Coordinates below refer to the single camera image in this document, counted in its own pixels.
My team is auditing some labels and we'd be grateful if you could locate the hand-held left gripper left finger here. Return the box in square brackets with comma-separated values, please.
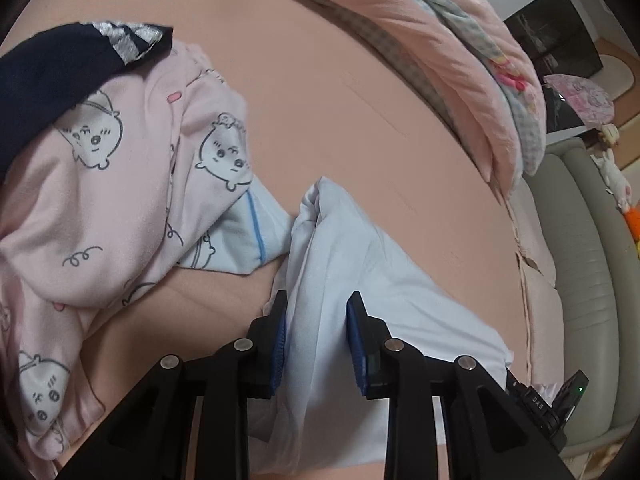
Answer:
[55, 290, 291, 480]

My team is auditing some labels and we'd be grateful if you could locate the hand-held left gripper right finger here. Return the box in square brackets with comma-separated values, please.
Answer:
[346, 290, 576, 480]

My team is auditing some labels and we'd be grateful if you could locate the white t-shirt with navy trim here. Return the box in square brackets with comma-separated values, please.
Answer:
[246, 175, 516, 479]

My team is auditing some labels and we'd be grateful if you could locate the grey-green sofa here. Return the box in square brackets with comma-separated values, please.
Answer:
[521, 136, 640, 452]

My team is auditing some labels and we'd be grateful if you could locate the pink cartoon print pajamas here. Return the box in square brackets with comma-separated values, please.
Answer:
[0, 39, 294, 467]

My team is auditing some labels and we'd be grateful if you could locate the orange carrot toy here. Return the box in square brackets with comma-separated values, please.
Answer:
[621, 206, 640, 242]

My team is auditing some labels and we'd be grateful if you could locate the white rabbit plush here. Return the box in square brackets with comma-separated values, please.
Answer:
[589, 149, 634, 212]

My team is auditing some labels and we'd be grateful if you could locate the pink bed sheet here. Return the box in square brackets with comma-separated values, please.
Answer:
[0, 0, 531, 480]

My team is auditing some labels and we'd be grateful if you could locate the small cream plush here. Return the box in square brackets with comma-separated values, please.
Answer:
[596, 123, 622, 148]

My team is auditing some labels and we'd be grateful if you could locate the glossy black side table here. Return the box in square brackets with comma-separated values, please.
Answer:
[541, 85, 587, 134]

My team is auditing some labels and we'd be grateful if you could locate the folded pink quilt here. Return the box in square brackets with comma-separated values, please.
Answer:
[281, 0, 547, 197]

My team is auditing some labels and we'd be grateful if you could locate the beige floor mat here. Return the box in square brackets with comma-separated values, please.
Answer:
[599, 51, 634, 97]

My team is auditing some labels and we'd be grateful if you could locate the navy garment with silver stripes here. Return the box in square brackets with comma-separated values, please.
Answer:
[0, 20, 176, 172]

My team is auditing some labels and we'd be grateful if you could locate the black television cabinet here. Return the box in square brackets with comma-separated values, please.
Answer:
[501, 0, 604, 79]

